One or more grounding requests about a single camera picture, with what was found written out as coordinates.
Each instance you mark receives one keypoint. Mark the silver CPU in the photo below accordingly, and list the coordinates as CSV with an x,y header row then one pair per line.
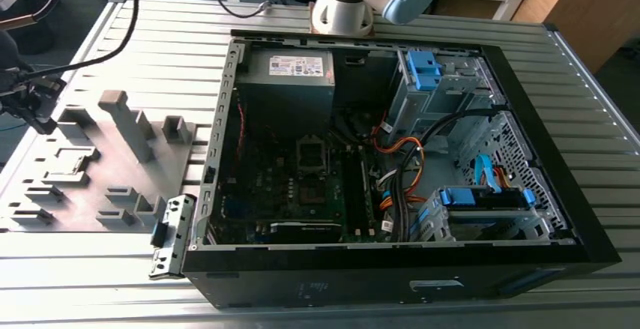
x,y
67,162

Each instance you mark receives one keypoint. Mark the CPU socket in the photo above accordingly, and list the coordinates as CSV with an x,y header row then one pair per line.
x,y
312,194

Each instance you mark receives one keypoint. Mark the grey parts rack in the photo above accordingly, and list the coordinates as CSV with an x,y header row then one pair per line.
x,y
124,179

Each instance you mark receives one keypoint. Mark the grey power supply unit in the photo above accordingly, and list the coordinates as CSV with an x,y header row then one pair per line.
x,y
300,64

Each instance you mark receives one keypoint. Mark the green motherboard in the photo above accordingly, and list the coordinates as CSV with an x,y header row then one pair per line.
x,y
280,209

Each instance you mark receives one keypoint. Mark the black cooling fan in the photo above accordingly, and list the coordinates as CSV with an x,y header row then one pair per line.
x,y
358,123

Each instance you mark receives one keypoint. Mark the black graphics card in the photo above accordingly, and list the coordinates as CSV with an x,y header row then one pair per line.
x,y
304,231

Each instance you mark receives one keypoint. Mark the black RAM slot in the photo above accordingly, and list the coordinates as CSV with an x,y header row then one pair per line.
x,y
359,194
347,194
352,194

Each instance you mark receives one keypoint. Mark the white barcode tag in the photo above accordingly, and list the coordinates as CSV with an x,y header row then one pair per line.
x,y
388,226
386,126

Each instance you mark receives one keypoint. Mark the blue plastic bay latch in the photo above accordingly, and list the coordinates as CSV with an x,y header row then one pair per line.
x,y
424,63

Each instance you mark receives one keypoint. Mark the black PC case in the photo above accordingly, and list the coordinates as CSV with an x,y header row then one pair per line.
x,y
350,276

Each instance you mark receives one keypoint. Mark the grey metal drive cage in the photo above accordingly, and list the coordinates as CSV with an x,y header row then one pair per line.
x,y
450,96

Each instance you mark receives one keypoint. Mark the hard disk in blue carrier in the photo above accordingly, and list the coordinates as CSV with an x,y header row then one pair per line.
x,y
495,199

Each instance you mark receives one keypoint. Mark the grey metal disk bay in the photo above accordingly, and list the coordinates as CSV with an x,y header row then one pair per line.
x,y
500,218

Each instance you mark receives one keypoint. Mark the wooden cabinet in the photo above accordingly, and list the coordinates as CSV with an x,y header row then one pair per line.
x,y
590,6

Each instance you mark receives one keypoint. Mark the grey hinged slot bracket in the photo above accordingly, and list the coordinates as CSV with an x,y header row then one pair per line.
x,y
176,239

